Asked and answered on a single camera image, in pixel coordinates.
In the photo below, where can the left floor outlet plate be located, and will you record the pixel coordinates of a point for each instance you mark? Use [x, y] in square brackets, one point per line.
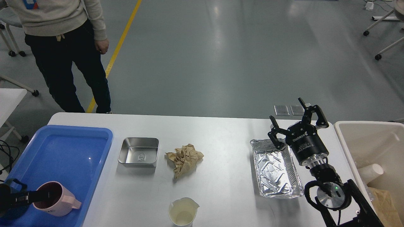
[281, 110]

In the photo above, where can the person in dark trousers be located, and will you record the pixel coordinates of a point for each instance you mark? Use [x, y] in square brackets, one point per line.
[61, 33]

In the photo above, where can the aluminium foil container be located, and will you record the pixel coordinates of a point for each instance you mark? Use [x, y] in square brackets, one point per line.
[276, 173]

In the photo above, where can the beige waste bin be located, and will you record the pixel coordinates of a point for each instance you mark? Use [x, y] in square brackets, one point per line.
[365, 143]

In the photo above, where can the dark blue mug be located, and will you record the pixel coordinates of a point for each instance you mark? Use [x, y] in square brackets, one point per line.
[15, 212]

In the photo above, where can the square steel tray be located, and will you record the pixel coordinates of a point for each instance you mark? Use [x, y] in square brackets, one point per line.
[139, 152]

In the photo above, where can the white side table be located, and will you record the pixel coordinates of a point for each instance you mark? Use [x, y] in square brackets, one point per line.
[9, 100]

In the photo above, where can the blue plastic tray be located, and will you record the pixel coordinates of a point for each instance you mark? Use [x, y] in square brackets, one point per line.
[71, 155]

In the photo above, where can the right floor outlet plate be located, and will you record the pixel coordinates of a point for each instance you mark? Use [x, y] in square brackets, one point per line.
[297, 110]

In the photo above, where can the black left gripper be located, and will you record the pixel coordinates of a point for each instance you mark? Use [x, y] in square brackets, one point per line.
[9, 200]

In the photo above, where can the white paper cup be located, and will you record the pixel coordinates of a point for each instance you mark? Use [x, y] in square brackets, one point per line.
[370, 172]

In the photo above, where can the floor outlet plate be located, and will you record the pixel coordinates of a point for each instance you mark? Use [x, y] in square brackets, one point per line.
[281, 110]
[297, 110]

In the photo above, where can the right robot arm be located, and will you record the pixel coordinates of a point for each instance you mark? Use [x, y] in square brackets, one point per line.
[327, 192]

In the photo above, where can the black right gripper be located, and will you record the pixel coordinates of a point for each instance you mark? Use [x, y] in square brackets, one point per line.
[304, 142]

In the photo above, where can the crumpled brown paper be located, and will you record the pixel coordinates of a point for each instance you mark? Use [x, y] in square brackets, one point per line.
[185, 159]

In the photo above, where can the person's hand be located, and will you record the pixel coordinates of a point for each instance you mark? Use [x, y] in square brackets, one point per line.
[102, 46]

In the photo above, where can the pink mug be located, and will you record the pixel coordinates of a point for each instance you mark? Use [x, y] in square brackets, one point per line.
[59, 202]

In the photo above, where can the brown paper bag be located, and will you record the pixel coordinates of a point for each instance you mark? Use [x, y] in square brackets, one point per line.
[385, 208]

